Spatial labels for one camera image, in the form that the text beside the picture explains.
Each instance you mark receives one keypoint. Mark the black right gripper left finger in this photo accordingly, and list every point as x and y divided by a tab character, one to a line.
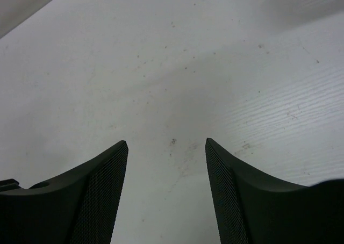
78	206

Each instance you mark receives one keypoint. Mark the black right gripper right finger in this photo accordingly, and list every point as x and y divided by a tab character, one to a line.
254	207

